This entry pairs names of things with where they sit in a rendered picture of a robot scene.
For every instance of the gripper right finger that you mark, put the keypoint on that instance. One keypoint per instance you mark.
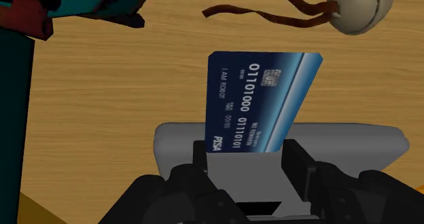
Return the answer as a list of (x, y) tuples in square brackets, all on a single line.
[(347, 200)]

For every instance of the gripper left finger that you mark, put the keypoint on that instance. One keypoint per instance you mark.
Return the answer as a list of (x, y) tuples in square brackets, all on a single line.
[(185, 196)]

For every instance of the grey flat rounded device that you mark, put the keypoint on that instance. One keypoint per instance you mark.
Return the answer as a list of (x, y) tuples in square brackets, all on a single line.
[(344, 147)]

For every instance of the orange object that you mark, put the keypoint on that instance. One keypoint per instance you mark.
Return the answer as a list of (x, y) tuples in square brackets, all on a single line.
[(420, 191)]

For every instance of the blue bank card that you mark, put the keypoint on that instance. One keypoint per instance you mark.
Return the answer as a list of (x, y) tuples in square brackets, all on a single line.
[(245, 101)]

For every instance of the teal and red figure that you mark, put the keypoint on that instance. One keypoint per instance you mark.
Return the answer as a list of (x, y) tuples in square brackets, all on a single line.
[(96, 0)]

